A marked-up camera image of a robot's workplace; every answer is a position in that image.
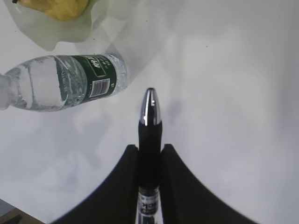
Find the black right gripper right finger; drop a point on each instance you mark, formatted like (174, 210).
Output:
(185, 200)

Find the black pen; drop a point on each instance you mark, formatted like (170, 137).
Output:
(150, 136)

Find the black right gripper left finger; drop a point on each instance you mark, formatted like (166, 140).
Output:
(115, 200)

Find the yellow pear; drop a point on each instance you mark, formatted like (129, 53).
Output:
(60, 10)

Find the green ruffled glass plate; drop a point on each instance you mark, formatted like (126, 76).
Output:
(47, 32)

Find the clear plastic water bottle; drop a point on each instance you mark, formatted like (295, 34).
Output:
(54, 83)

